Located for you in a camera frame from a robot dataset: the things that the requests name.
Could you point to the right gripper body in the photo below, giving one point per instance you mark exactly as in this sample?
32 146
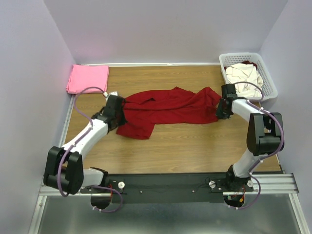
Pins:
223 113

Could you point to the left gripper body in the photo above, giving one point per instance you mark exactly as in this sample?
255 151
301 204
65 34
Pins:
121 117

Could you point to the red t shirt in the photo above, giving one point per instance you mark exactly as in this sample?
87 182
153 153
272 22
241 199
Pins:
146 109

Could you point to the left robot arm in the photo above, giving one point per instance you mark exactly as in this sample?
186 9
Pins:
64 166

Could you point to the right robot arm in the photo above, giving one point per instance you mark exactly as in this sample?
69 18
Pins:
265 137

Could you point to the cream white t shirt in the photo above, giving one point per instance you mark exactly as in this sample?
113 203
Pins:
247 80

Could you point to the dark red shirt in basket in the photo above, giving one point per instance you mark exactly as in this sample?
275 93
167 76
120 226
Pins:
249 63

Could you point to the white plastic basket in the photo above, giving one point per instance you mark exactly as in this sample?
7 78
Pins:
269 90

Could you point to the folded pink t shirt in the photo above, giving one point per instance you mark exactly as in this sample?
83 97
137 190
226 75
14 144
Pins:
83 77

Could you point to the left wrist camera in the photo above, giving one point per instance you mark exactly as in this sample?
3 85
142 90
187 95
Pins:
107 95

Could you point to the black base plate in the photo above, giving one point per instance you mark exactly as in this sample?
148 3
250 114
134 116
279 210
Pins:
177 187

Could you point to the aluminium frame rail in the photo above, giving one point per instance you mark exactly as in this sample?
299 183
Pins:
272 184

